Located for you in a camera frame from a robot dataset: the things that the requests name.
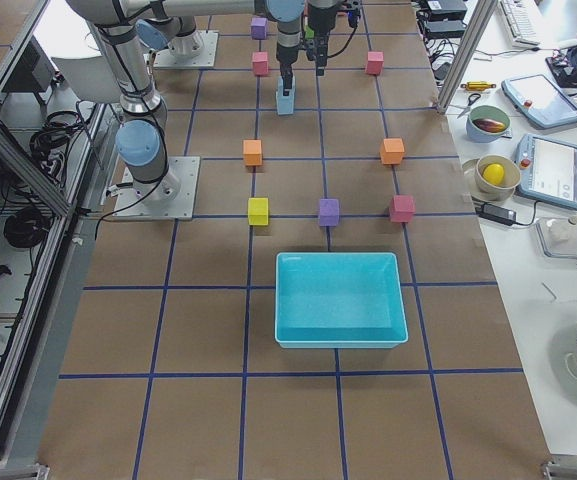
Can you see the teal plastic tray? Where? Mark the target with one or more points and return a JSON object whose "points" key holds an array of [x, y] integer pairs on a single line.
{"points": [[339, 300]]}

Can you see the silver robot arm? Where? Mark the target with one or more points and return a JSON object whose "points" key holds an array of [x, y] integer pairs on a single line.
{"points": [[122, 27], [321, 20]]}

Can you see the orange foam block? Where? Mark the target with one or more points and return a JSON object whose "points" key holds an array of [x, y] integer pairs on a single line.
{"points": [[392, 151], [252, 152]]}

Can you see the yellow lemon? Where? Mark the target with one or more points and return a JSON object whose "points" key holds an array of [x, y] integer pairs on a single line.
{"points": [[494, 174]]}

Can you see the white chair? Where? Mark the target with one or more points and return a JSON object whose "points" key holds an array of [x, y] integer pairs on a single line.
{"points": [[91, 78]]}

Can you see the aluminium frame post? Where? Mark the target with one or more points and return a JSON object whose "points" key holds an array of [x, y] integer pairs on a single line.
{"points": [[476, 26]]}

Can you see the yellow foam block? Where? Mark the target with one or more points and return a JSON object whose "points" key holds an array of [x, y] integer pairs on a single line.
{"points": [[258, 213]]}

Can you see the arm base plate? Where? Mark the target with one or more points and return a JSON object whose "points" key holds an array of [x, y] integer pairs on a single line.
{"points": [[174, 198], [194, 51]]}

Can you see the pink foam block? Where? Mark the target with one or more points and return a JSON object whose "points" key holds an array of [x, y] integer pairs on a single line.
{"points": [[402, 208], [374, 63], [260, 63]]}

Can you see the blue teach pendant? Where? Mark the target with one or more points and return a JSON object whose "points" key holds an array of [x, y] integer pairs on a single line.
{"points": [[541, 101], [548, 170]]}

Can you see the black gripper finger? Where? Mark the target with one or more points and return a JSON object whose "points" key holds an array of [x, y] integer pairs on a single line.
{"points": [[286, 80], [320, 67]]}

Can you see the scissors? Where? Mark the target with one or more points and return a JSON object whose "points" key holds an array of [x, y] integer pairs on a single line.
{"points": [[472, 99]]}

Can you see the light blue foam block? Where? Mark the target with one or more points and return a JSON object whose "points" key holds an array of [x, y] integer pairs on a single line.
{"points": [[284, 94], [285, 105]]}

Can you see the purple foam block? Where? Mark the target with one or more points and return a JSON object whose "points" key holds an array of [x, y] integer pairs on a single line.
{"points": [[259, 28], [328, 212]]}

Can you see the keyboard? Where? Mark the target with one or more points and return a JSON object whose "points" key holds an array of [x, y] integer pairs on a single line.
{"points": [[518, 24]]}

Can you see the brass cylinder tool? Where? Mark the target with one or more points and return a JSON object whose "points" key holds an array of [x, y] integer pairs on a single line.
{"points": [[477, 86]]}

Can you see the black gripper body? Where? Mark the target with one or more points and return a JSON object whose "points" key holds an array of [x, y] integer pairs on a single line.
{"points": [[286, 54], [319, 24]]}

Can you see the blue bowl with fruit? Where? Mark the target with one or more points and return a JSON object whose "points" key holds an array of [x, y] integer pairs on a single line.
{"points": [[486, 124]]}

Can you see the cream bowl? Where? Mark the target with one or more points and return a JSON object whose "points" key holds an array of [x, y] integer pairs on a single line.
{"points": [[486, 191]]}

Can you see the black power adapter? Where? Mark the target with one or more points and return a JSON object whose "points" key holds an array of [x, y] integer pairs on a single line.
{"points": [[496, 214]]}

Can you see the kitchen scale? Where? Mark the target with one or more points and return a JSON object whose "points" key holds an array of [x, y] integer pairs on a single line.
{"points": [[558, 237]]}

